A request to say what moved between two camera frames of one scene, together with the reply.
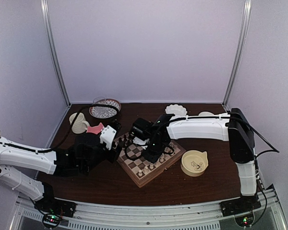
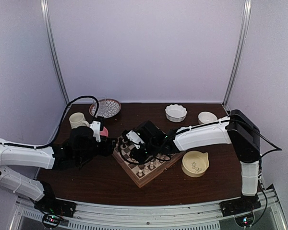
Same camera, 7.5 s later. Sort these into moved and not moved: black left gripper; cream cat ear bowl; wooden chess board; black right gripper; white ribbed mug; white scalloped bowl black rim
Moved: black left gripper; black right gripper
Not moved: cream cat ear bowl; wooden chess board; white ribbed mug; white scalloped bowl black rim
